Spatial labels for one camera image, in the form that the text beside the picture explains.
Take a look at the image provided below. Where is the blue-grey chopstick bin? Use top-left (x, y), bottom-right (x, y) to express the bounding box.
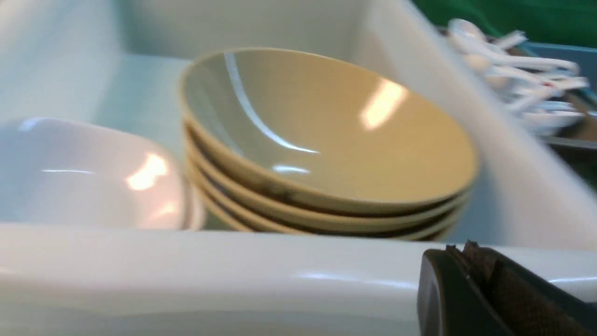
top-left (520, 42), bottom-right (597, 92)

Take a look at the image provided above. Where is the grey-brown spoon bin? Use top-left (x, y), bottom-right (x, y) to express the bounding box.
top-left (440, 27), bottom-right (596, 150)

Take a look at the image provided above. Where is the green backdrop cloth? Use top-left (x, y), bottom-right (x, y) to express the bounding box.
top-left (413, 0), bottom-right (597, 48)

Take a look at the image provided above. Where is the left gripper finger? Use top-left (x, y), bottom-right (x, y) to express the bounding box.
top-left (417, 241), bottom-right (597, 336)

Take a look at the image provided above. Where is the tan noodle bowl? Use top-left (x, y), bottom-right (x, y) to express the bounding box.
top-left (179, 48), bottom-right (480, 216)

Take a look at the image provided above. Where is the large white plastic tub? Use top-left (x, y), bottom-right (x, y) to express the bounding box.
top-left (1, 0), bottom-right (596, 336)

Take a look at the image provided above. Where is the white ceramic soup spoon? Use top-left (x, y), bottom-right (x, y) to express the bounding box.
top-left (446, 18), bottom-right (580, 75)

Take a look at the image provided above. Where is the white dish in tub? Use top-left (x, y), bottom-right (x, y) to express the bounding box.
top-left (0, 117), bottom-right (207, 231)

